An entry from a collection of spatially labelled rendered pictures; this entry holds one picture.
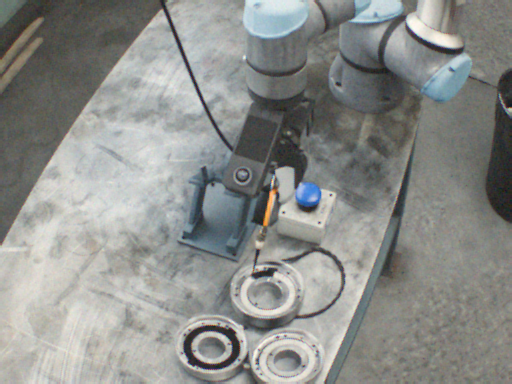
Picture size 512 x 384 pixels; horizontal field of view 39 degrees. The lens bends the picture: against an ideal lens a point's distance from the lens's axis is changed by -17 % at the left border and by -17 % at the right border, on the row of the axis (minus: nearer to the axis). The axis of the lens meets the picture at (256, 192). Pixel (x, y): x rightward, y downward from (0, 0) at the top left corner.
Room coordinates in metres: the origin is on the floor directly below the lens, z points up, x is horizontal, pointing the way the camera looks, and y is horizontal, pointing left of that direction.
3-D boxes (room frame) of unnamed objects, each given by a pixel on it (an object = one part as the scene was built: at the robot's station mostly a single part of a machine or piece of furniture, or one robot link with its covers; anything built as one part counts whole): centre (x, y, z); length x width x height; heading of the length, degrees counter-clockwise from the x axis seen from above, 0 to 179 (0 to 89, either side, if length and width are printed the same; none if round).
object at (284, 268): (0.65, -0.01, 0.82); 0.10 x 0.10 x 0.04
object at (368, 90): (1.12, -0.21, 0.85); 0.15 x 0.15 x 0.10
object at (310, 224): (0.81, -0.08, 0.82); 0.08 x 0.07 x 0.05; 158
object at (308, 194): (0.80, -0.08, 0.85); 0.04 x 0.04 x 0.05
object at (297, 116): (0.77, -0.03, 1.07); 0.09 x 0.08 x 0.12; 157
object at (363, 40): (1.11, -0.22, 0.97); 0.13 x 0.12 x 0.14; 43
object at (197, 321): (0.56, 0.07, 0.82); 0.10 x 0.10 x 0.04
